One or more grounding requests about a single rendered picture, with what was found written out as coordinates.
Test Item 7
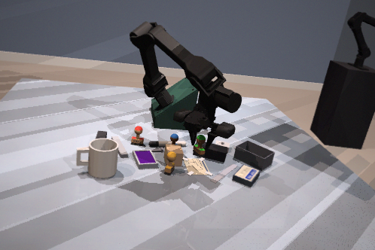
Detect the brown cube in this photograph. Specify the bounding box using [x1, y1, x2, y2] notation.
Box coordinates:
[164, 144, 184, 166]

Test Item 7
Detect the red-handled rubber stamp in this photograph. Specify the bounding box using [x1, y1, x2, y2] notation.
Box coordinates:
[131, 126, 144, 146]

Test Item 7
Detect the wooden hold stamp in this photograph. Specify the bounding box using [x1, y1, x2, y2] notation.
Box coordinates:
[164, 151, 176, 175]

